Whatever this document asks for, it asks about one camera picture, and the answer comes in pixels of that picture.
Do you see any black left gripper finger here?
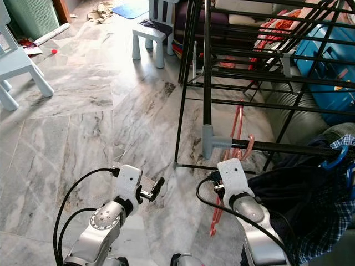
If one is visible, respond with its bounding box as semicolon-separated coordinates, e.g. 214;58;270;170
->
147;176;166;200

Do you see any red plastic clothes hanger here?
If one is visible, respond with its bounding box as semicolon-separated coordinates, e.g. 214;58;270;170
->
208;103;256;238

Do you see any blue plastic hanger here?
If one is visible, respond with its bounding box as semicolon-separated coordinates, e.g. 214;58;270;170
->
321;145;351;171

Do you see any dark navy garment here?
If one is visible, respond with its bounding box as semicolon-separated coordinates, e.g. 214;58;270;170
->
247;144;355;266

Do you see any grey right robot leg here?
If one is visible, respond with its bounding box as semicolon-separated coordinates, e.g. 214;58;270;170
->
171;254;206;266

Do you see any black metal drying rack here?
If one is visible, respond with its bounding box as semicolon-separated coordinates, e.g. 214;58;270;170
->
173;0;355;173

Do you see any blue plaid shirt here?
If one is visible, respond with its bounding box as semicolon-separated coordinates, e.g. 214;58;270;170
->
300;133;355;265

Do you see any red striped bag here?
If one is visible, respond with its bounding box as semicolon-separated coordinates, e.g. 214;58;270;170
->
250;8;303;70

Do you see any blue suitcase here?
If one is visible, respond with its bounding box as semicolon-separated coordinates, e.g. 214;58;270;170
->
294;23;355;126

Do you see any blue floor mat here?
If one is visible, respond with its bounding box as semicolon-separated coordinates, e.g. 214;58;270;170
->
112;3;151;21

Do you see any white paper roll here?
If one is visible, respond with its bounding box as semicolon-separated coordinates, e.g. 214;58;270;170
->
33;22;72;47

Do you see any beige floor cloth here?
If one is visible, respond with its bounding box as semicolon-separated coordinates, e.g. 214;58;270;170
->
88;2;115;24

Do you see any green ribbed bin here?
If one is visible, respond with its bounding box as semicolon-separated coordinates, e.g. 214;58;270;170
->
6;0;62;41

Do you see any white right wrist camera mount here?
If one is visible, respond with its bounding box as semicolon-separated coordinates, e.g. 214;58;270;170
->
216;158;255;201

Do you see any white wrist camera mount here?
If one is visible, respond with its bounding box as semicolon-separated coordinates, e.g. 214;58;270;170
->
216;158;255;201
114;165;143;201

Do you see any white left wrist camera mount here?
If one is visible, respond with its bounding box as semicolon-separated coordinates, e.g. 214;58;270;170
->
114;165;143;201

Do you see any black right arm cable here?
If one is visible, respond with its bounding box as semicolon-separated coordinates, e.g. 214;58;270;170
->
196;177;295;262

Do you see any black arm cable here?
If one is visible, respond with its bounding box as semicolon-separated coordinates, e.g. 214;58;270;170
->
58;208;95;262
53;168;118;266
196;177;295;262

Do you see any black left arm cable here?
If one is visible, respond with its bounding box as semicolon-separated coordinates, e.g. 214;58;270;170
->
53;168;118;266
58;208;95;262

